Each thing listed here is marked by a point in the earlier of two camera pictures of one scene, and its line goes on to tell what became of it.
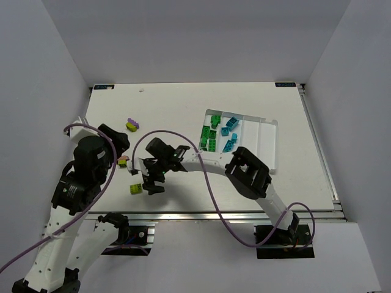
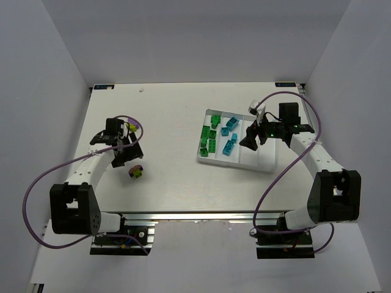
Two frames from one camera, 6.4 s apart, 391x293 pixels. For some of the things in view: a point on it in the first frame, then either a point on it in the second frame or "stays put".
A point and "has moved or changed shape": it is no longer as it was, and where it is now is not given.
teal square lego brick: (234, 137) stays put
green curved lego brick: (215, 120) stays put
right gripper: (151, 176) to (261, 133)
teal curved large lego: (232, 123) stays put
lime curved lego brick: (131, 127) stays put
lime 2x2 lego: (123, 163) has moved or changed shape
